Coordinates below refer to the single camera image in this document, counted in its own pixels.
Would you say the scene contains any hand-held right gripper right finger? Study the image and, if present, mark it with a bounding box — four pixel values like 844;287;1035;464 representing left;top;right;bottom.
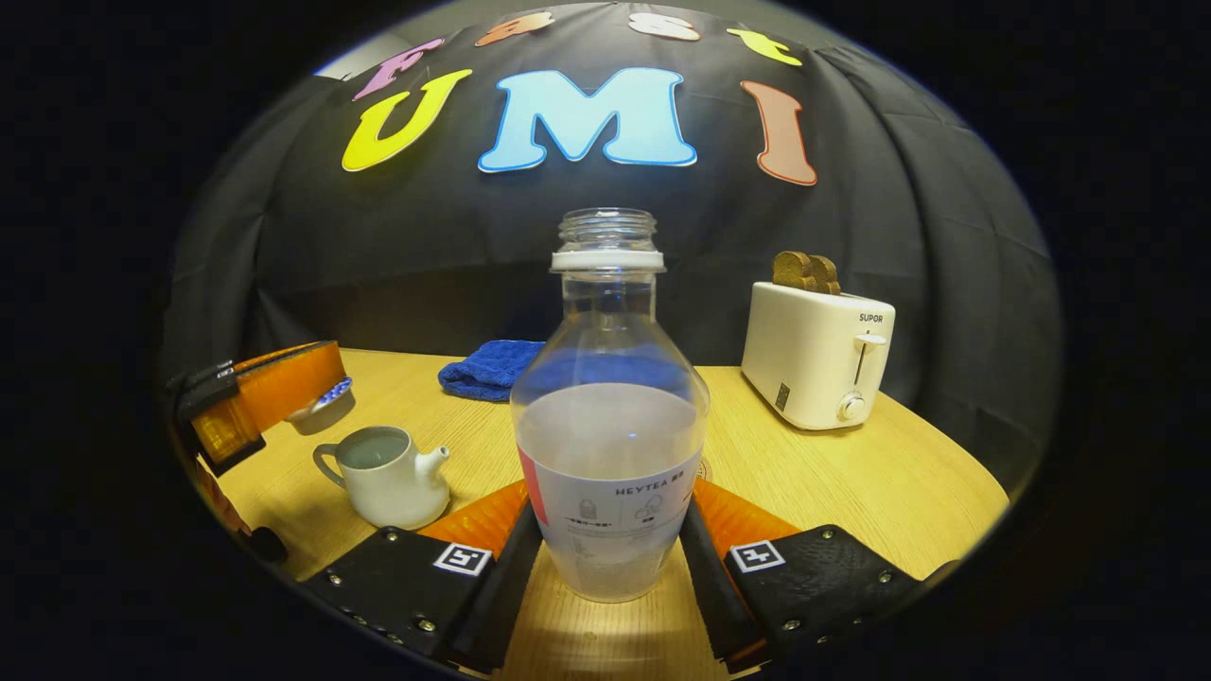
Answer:
679;476;947;674

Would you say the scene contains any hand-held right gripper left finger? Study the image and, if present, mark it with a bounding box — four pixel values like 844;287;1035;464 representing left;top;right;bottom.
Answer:
303;478;545;674

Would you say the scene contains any clear plastic water bottle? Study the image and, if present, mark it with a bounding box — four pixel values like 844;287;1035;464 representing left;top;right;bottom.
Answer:
511;208;711;603

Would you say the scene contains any blue towel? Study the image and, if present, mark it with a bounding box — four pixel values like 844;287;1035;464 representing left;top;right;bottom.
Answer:
438;340;548;403

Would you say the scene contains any white toaster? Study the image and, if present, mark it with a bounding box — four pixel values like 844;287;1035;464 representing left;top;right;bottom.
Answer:
741;281;896;432

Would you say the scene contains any black backdrop cloth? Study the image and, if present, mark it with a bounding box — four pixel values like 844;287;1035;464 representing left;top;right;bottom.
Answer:
161;0;1065;493

